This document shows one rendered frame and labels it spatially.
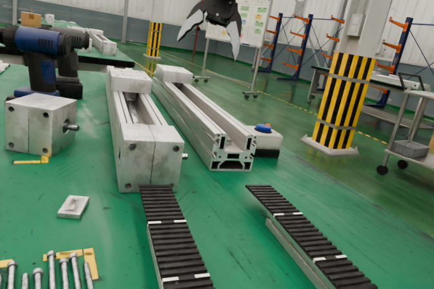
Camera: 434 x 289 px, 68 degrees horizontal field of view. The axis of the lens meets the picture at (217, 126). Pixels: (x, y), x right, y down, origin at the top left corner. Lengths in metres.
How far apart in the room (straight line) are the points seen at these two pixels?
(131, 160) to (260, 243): 0.24
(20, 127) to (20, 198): 0.18
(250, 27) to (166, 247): 6.06
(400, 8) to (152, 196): 9.49
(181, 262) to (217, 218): 0.17
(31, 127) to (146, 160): 0.25
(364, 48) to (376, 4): 0.44
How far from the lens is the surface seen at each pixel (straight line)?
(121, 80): 0.93
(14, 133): 0.72
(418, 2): 9.63
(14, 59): 2.44
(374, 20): 3.90
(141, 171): 0.56
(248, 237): 0.51
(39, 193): 0.58
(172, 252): 0.40
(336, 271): 0.44
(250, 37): 6.34
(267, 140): 0.82
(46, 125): 0.68
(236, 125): 0.75
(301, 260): 0.48
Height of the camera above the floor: 1.06
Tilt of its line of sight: 16 degrees down
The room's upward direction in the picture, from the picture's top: 10 degrees clockwise
